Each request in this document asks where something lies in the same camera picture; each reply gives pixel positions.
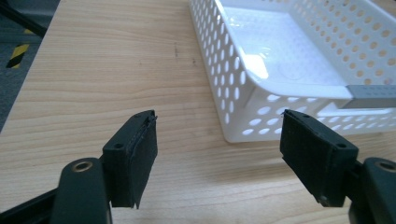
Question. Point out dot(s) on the black metal bar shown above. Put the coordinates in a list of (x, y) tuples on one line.
[(21, 20)]

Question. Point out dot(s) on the yellow black striped floor tape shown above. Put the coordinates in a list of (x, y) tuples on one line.
[(18, 54)]

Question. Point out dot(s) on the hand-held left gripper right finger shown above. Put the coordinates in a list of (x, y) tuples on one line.
[(314, 155)]

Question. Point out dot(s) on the white perforated plastic basket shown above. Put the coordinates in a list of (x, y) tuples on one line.
[(280, 62)]

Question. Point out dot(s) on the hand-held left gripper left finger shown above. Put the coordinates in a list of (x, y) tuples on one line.
[(130, 161)]

